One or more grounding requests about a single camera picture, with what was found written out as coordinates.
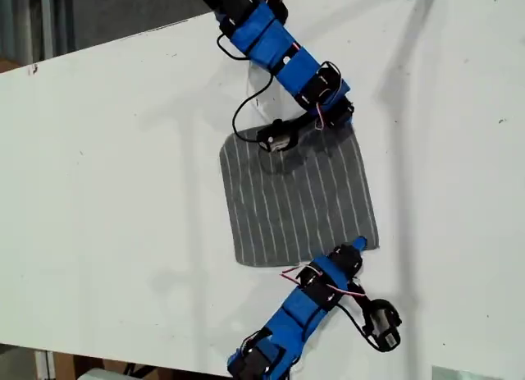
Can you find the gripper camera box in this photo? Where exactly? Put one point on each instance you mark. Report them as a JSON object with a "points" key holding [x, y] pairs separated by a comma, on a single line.
{"points": [[383, 324], [277, 137]]}

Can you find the grey white-striped square towel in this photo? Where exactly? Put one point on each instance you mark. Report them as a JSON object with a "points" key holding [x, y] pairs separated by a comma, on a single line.
{"points": [[299, 199]]}

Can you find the white plastic object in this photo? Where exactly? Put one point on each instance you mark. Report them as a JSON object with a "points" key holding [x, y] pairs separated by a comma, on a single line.
{"points": [[100, 374]]}

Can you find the camera black stalk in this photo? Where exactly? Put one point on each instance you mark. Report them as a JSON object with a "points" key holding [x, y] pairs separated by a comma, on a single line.
{"points": [[365, 300], [303, 117]]}

